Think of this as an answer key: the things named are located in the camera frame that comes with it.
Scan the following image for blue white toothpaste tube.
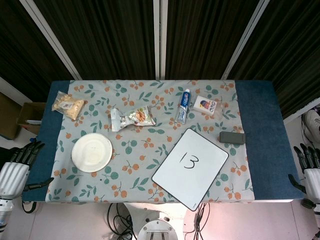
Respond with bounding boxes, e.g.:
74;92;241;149
174;88;192;125

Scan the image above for white black sneaker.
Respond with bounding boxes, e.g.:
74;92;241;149
21;199;41;215

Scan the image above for white grey sneaker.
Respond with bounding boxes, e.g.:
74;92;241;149
303;109;320;137

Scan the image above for white board with black rim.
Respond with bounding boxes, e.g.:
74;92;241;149
151;127;230;212

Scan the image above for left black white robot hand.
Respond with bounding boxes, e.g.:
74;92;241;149
0;140;55;200

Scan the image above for grey board eraser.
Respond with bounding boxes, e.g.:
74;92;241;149
219;131;246;145

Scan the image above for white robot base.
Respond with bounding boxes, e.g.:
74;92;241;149
123;202;187;240

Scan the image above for black floor cables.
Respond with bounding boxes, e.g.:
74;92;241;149
299;112;320;151

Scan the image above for black ribbed partition panel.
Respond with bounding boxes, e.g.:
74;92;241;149
228;0;320;120
33;0;156;81
0;0;73;102
165;0;261;81

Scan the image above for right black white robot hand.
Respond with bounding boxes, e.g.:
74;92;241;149
287;142;320;201

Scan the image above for white partition frame post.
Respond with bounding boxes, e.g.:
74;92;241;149
152;0;168;81
221;0;272;81
19;0;83;81

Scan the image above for black cable bundle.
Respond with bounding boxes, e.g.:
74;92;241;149
107;202;135;240
183;202;210;240

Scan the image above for clear bag of nuts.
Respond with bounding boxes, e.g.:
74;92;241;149
51;90;87;121

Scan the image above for brown cardboard box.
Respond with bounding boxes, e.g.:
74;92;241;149
0;91;47;141

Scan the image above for floral patterned tablecloth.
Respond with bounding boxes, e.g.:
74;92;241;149
44;79;256;204

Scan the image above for white round plate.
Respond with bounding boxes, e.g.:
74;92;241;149
71;132;113;173

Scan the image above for silver green snack packet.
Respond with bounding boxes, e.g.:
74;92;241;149
110;105;157;133

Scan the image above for blue felt table cover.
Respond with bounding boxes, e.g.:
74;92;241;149
21;79;305;204

